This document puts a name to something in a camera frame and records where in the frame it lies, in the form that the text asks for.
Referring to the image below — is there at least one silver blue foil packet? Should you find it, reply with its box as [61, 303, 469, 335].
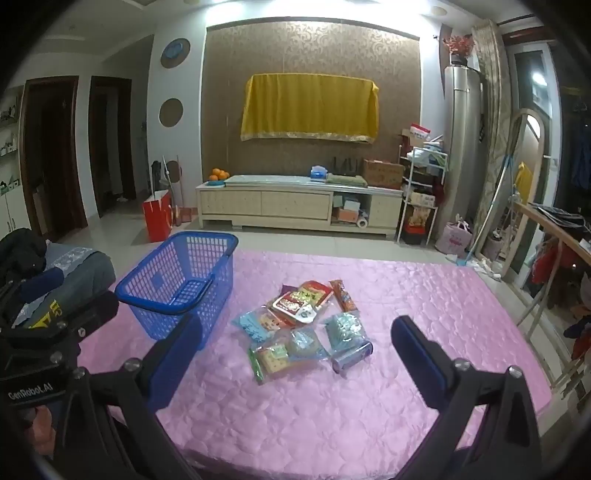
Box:
[331, 340, 374, 376]

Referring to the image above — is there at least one white shelf cabinet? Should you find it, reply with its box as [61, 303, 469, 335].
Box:
[0, 88, 26, 236]

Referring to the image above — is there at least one red broom and dustpan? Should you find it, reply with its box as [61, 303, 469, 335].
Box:
[166, 157, 195, 227]

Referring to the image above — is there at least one red garment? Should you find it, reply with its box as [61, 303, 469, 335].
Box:
[531, 240, 575, 289]

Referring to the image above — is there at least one green folded mat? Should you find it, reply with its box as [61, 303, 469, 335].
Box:
[325, 173, 369, 189]

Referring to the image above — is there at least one wooden folding table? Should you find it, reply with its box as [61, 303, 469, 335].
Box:
[510, 200, 591, 393]

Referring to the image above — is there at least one grey printed seat cover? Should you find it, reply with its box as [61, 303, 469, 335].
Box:
[9, 242, 116, 328]

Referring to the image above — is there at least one yellow and red bag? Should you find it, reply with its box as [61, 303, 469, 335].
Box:
[409, 205, 437, 230]

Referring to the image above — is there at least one patterned beige curtain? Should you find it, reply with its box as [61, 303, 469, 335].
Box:
[471, 21, 513, 250]

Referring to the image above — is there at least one beige low cabinet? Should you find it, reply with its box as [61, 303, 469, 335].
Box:
[195, 175, 404, 240]

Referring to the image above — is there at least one teal snack packet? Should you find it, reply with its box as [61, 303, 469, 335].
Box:
[322, 312, 368, 354]

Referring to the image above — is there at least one white metal rack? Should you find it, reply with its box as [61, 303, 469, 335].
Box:
[397, 145, 450, 245]

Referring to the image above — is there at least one black jacket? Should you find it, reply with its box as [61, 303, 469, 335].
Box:
[0, 227, 49, 296]

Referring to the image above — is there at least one round brown wall plaque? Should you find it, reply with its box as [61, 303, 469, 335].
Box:
[159, 98, 185, 127]

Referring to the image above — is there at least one round blue wall plaque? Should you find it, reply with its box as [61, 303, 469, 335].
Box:
[160, 38, 191, 70]

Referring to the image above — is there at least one clear round pastry packet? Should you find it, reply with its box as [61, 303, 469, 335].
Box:
[272, 327, 331, 364]

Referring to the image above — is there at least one arched standing mirror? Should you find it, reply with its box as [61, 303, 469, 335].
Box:
[499, 108, 554, 282]

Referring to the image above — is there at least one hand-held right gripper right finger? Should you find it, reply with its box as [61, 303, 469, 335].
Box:
[390, 315, 543, 480]

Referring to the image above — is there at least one red paper bag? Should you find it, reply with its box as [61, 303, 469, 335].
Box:
[142, 189, 174, 243]

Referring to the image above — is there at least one light blue cartoon snack packet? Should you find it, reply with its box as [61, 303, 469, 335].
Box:
[231, 309, 287, 344]

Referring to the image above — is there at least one vase of red flowers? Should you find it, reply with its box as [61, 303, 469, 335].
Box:
[442, 34, 476, 69]

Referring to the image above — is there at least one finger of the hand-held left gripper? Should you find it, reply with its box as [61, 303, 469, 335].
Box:
[0, 267, 65, 319]
[0, 292, 120, 352]

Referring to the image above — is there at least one blue plastic basket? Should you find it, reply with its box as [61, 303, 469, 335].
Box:
[115, 232, 239, 341]

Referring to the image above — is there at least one pink quilted mat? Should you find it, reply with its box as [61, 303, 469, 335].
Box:
[76, 249, 555, 480]

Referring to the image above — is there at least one grey standing air conditioner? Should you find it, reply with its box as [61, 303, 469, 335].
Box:
[444, 65, 485, 232]

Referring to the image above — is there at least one black router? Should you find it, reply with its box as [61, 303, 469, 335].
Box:
[332, 157, 361, 177]

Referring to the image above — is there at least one pink gift bag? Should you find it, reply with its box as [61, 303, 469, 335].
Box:
[435, 220, 474, 256]

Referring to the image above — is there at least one brown cardboard box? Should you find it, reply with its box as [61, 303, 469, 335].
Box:
[361, 159, 406, 190]

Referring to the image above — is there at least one dark wooden door frame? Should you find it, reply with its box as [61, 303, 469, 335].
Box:
[88, 76, 137, 217]
[21, 76, 88, 241]

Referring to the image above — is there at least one red tray snack packet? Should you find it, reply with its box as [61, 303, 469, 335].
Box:
[293, 281, 334, 308]

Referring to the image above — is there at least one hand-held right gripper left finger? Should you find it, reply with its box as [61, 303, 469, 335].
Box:
[44, 314, 204, 480]

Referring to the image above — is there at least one red snack packet pale picture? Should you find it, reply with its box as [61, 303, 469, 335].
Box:
[269, 295, 320, 325]

